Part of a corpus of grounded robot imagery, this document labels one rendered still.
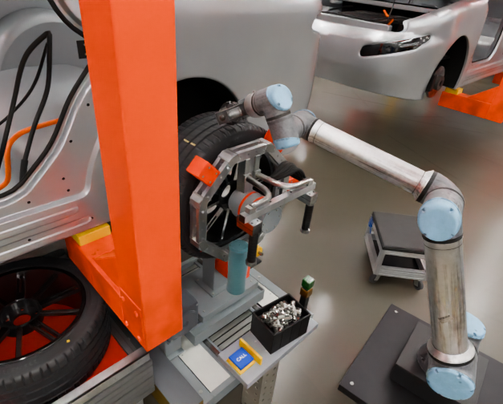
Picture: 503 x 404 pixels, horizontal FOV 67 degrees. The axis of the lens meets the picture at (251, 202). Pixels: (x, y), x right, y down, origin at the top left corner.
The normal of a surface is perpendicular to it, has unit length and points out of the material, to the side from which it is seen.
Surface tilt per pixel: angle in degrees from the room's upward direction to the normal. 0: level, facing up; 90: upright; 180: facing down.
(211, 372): 0
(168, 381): 0
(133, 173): 90
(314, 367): 0
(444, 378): 93
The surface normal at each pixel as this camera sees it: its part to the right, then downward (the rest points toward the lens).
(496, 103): -0.71, 0.33
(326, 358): 0.08, -0.84
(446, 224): -0.54, 0.28
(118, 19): 0.69, 0.43
